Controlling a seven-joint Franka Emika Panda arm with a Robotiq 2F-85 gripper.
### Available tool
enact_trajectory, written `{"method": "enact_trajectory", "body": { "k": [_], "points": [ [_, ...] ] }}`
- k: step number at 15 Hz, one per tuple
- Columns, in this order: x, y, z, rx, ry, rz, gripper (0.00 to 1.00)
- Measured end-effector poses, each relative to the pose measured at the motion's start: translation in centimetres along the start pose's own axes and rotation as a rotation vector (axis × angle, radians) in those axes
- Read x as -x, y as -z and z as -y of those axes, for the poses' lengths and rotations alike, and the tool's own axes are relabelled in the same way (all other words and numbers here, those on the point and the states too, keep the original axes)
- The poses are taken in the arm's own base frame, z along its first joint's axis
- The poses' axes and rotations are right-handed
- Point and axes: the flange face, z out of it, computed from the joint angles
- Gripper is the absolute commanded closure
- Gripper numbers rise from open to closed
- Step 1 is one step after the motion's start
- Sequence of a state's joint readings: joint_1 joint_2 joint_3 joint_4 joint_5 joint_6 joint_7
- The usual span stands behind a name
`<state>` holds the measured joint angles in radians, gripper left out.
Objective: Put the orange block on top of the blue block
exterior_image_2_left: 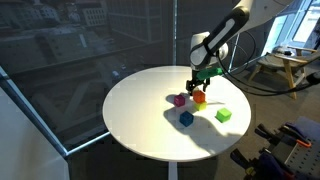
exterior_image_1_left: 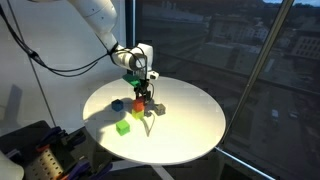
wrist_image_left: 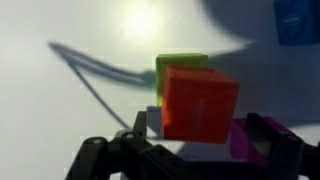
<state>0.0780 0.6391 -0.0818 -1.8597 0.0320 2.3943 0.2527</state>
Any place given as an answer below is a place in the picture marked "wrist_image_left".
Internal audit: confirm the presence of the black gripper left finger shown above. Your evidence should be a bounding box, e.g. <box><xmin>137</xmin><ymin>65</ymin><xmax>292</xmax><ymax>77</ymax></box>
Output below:
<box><xmin>64</xmin><ymin>110</ymin><xmax>188</xmax><ymax>180</ymax></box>

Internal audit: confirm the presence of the yellow-green block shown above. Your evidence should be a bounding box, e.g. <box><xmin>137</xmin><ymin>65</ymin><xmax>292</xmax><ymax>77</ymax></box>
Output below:
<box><xmin>155</xmin><ymin>52</ymin><xmax>210</xmax><ymax>108</ymax></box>

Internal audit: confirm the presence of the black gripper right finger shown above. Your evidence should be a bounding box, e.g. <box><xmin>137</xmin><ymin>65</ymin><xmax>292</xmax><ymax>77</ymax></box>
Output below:
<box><xmin>246</xmin><ymin>112</ymin><xmax>320</xmax><ymax>180</ymax></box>

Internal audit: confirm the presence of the orange block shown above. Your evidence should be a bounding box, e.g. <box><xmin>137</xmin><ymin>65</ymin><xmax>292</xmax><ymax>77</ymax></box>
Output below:
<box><xmin>161</xmin><ymin>65</ymin><xmax>241</xmax><ymax>145</ymax></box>

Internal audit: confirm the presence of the blue block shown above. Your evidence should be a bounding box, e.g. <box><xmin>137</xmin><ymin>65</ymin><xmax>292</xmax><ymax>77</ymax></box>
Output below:
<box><xmin>273</xmin><ymin>0</ymin><xmax>320</xmax><ymax>47</ymax></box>

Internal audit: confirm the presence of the magenta block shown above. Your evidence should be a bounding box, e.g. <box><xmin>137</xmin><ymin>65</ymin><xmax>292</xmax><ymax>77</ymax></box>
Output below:
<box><xmin>229</xmin><ymin>116</ymin><xmax>298</xmax><ymax>170</ymax></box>

